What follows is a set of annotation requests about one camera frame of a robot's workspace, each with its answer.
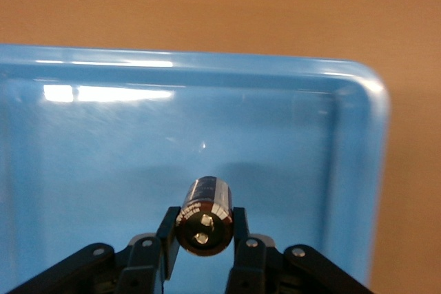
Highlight dark cylindrical capacitor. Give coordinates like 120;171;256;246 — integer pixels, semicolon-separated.
174;176;234;256

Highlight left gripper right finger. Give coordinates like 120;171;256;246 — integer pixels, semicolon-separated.
225;206;376;294

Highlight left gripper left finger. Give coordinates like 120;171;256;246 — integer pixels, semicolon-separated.
0;206;181;294

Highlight blue plastic tray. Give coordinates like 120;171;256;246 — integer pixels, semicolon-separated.
0;44;392;294

